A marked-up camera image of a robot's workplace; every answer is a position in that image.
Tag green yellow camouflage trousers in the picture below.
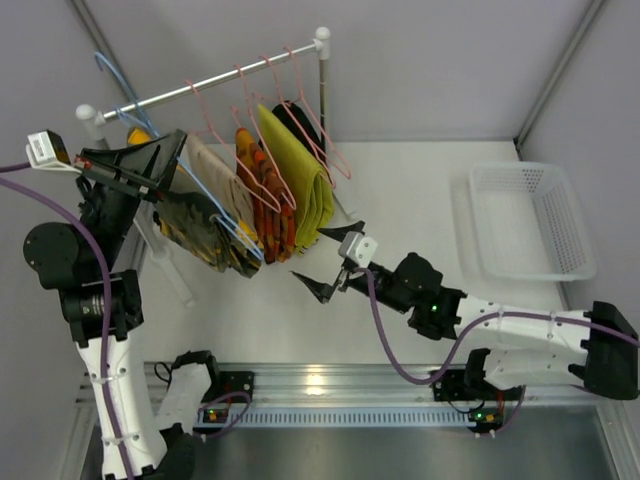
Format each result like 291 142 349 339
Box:
125 125 264 279

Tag blue wire hanger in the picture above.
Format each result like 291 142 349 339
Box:
93 51 265 262

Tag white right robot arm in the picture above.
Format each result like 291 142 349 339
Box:
296 222 639 401

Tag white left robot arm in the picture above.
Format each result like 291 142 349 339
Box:
23 130 219 479

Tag lime green trousers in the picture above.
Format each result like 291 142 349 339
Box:
257 104 335 254

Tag beige trousers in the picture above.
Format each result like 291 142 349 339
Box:
186 134 256 234

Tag pink hanger with orange trousers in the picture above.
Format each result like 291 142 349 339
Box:
230 64 297 212

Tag orange camouflage trousers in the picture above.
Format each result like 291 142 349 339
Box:
235 128 296 264

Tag pink hanger with beige trousers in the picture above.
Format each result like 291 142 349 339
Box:
183 78 280 215

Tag pink hanger with black trousers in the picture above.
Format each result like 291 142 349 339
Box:
284 40 351 190

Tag pink hanger with lime trousers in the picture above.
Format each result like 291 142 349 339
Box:
252 56 336 191

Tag black trousers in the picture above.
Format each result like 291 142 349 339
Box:
272 103 324 153

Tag white metal clothes rack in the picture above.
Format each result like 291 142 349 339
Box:
75 26 331 308

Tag white perforated plastic basket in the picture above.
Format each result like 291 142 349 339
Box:
450 162 597 283

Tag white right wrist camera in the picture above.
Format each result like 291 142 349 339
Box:
338 231 378 268

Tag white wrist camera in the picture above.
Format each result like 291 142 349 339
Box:
25 130 80 174
338 231 378 268

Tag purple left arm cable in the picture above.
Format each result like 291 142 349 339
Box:
0 160 251 480

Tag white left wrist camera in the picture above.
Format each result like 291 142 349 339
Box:
25 130 80 174

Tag aluminium mounting rail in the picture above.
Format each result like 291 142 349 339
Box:
73 362 608 408

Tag black right base bracket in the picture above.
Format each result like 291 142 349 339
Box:
431 369 475 403

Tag black base bracket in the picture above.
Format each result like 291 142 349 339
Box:
203 370 256 402
431 369 475 403

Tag black left base bracket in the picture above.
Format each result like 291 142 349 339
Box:
203 370 256 402

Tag grey slotted cable duct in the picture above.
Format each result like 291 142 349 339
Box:
94 405 501 429

